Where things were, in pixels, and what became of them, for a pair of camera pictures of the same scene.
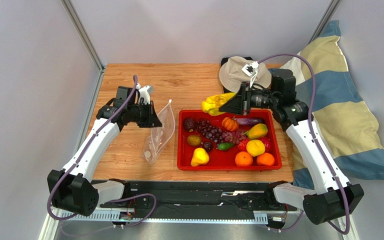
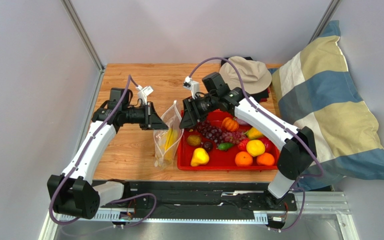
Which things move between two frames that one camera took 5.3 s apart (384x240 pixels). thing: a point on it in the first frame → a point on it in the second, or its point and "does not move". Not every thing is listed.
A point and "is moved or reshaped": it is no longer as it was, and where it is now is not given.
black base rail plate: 151,196 does not move
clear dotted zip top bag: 159,136 is moved or reshaped
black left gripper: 152,120 does not move
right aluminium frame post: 325,20 does not move
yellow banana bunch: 211,104 is moved or reshaped
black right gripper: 245,98 → 189,109
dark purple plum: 208,145 does not move
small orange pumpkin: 230,124 does not move
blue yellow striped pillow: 324,85 does not move
